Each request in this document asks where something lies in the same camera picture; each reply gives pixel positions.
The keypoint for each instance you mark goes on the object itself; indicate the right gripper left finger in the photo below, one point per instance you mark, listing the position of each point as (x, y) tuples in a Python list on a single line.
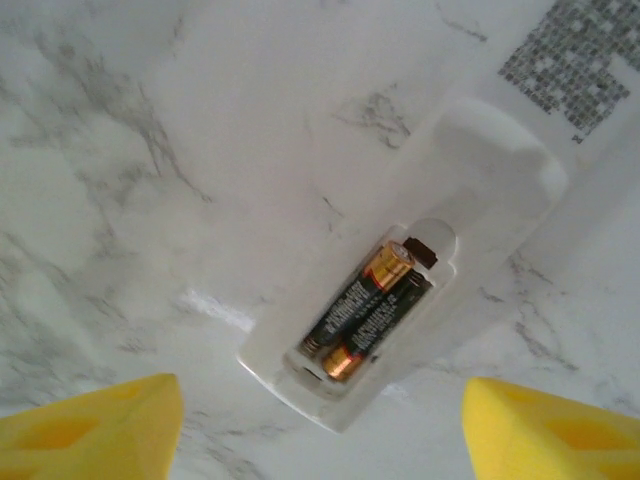
[(75, 440)]

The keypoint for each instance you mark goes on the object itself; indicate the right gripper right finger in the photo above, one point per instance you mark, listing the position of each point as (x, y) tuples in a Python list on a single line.
[(560, 445)]

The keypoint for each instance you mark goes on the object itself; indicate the black copper AAA battery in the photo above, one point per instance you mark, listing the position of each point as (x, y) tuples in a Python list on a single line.
[(342, 362), (385, 270)]

